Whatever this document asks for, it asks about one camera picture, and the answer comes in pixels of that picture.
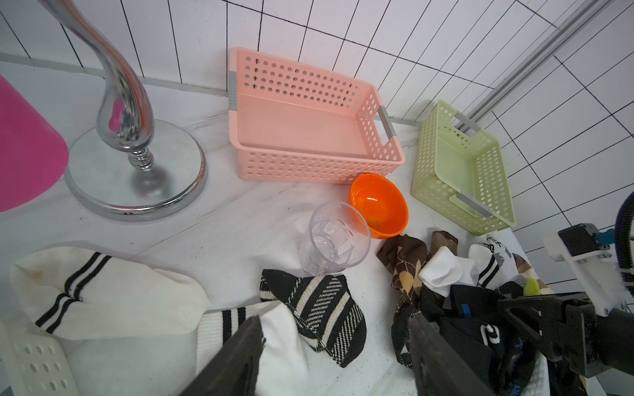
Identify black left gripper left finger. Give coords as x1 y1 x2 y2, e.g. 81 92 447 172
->
182 315 265 395

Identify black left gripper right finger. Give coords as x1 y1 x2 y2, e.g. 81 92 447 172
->
409 315 494 395

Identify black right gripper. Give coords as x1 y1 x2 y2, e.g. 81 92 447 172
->
497 293 633 378

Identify white sock black striped cuff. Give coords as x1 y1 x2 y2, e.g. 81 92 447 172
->
196 300 309 395

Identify white sock with black leaves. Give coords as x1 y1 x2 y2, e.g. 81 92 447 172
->
468 235 518 290

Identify green perforated plastic basket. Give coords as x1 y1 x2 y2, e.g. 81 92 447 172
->
410 101 516 236

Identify white perforated plastic basket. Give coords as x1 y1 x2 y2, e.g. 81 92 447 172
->
1 323 79 395

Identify pink perforated plastic basket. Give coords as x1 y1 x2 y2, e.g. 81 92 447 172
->
227 48 405 184

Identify black sock blue squares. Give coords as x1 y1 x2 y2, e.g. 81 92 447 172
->
419 285 538 395

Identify brown tan striped sock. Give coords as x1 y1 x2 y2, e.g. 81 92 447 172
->
513 253 554 297

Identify plain white ankle sock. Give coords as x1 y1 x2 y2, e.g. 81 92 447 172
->
419 247 478 297

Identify brown argyle sock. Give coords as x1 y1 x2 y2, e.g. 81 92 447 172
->
377 235 448 368

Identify orange plastic bowl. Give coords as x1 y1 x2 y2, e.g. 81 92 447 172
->
348 173 409 239

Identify clear plastic cup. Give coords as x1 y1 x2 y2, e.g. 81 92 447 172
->
298 201 371 276

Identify cream sock with black stripes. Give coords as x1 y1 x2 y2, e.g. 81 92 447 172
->
10 247 211 341

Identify chrome glass holder stand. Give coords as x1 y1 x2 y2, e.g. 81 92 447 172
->
42 1 207 221

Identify pink plastic wine glass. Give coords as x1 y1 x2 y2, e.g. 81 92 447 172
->
1 79 69 212

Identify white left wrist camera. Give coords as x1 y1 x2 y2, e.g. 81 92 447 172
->
543 224 633 317

